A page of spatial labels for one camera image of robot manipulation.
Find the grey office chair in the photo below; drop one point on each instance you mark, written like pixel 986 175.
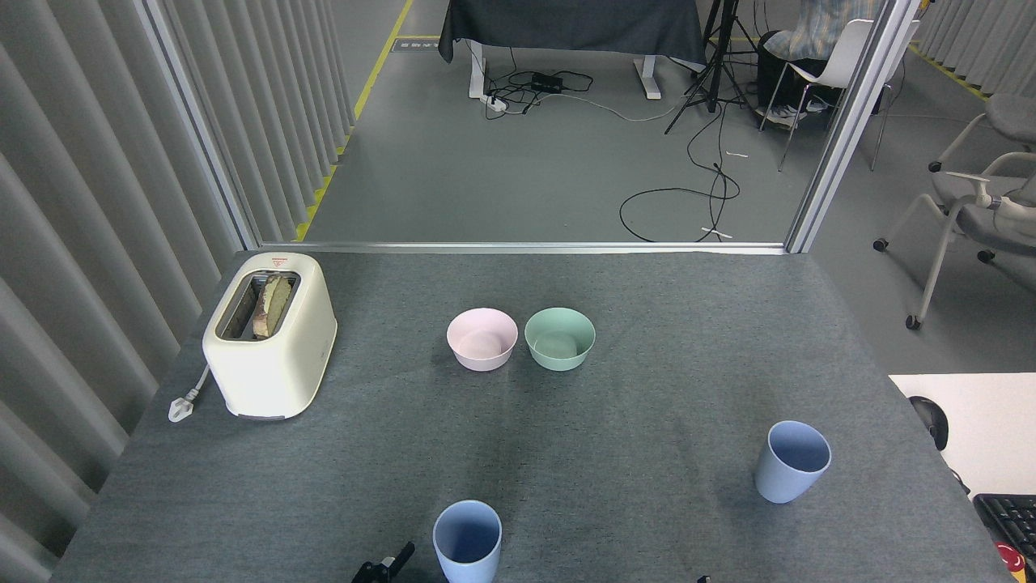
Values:
pixel 971 214
pixel 1012 109

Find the cream white toaster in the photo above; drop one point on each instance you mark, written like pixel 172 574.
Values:
pixel 275 368

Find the dark table cloth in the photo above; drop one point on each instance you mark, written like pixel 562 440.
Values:
pixel 566 24

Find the silver aluminium post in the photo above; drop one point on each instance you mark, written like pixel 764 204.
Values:
pixel 202 134
pixel 850 121

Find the white table frame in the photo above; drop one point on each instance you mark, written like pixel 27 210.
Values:
pixel 477 73

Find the green bowl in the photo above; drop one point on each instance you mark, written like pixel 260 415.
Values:
pixel 558 356

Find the light blue plastic cup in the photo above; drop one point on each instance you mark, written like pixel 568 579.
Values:
pixel 465 567
pixel 781 482

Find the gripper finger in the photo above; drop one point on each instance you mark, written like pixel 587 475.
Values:
pixel 374 573

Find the seated person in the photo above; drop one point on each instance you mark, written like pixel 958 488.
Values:
pixel 817 32

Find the black computer mouse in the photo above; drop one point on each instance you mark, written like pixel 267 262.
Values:
pixel 931 417

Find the black power adapter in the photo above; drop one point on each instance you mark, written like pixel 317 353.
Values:
pixel 547 82

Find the white chair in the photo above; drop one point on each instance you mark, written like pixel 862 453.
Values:
pixel 842 57

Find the white power strip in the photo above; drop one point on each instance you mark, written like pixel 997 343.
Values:
pixel 494 102

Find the black keyboard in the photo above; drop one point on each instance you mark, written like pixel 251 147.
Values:
pixel 1012 518

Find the white side desk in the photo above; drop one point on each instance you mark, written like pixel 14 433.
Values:
pixel 987 429

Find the bread slice in toaster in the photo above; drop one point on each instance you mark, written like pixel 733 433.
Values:
pixel 273 306

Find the pink bowl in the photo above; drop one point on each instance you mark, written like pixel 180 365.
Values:
pixel 483 356

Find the red round object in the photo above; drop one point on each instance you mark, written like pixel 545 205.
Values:
pixel 1010 563

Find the silver aluminium rail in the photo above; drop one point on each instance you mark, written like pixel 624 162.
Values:
pixel 526 248

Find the black tripod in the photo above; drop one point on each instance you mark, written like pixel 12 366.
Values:
pixel 714 73

